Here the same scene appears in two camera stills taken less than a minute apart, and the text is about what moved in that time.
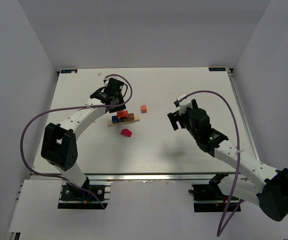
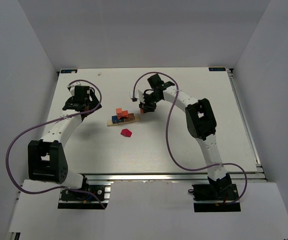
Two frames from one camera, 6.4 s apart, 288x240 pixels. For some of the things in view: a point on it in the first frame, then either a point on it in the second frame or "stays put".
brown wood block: (131, 117) stays put
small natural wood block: (110, 123) stays put
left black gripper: (117, 106) to (74, 106)
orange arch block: (122, 113) stays put
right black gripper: (177, 119) to (148, 104)
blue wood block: (115, 120) stays put
